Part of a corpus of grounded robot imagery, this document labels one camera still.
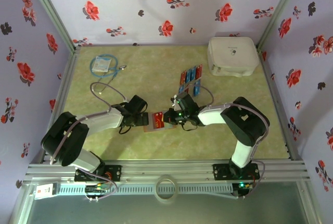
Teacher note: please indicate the clear acrylic card rack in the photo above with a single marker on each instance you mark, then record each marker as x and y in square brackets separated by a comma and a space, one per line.
[188, 84]

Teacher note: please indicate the aluminium corner post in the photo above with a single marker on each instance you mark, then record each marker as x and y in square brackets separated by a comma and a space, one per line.
[279, 13]
[52, 13]

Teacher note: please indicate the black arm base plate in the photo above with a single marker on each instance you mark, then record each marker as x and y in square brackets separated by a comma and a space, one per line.
[221, 172]
[114, 173]

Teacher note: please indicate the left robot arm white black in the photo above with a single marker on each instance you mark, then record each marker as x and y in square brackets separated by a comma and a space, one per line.
[104, 121]

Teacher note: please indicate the white zip case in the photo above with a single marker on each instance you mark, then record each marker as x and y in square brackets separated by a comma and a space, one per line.
[231, 54]

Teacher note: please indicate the red credit card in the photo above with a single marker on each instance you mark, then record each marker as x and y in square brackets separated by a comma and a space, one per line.
[157, 119]
[199, 71]

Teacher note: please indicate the blue stethoscope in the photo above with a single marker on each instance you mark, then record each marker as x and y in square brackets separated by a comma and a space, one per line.
[91, 65]

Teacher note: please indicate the tan leather card holder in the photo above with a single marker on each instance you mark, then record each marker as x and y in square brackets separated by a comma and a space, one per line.
[156, 130]

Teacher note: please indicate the white label box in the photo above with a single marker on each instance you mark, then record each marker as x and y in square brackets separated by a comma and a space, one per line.
[45, 190]

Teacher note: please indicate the white blue sealed packet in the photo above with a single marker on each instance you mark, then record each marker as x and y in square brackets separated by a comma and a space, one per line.
[101, 63]

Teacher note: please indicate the wide aluminium extrusion rail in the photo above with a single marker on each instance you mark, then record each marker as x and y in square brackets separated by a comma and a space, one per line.
[166, 168]

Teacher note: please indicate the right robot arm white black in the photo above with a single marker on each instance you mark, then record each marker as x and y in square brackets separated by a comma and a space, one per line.
[210, 117]

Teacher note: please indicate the red box at edge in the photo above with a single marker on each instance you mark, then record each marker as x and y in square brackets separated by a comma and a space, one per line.
[183, 76]

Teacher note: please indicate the aluminium side rail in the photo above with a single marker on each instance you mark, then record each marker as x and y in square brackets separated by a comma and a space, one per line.
[66, 83]
[275, 96]

